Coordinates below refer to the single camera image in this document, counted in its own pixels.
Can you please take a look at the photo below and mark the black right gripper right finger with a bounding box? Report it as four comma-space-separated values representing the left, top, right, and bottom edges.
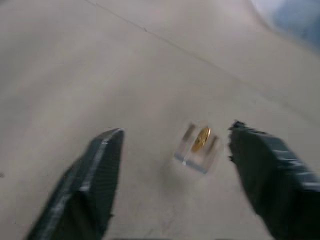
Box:
227, 120, 320, 240

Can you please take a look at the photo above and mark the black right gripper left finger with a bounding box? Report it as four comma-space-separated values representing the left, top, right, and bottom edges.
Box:
25, 127, 125, 240

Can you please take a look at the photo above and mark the clear acrylic coin stand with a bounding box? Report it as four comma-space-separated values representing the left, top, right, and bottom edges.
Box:
173, 122, 221, 175

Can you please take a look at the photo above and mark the gold coin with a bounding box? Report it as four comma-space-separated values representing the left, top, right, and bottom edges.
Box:
191, 127, 212, 153

